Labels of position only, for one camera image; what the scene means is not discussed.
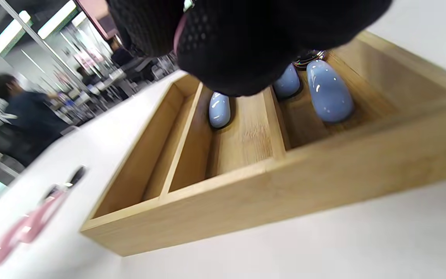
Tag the bamboo cutlery tray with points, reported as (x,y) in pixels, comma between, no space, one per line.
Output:
(285,186)

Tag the person's right hand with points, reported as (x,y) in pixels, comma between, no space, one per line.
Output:
(254,38)

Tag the ceiling light panel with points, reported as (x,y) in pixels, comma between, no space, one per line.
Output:
(12,33)
(58,17)

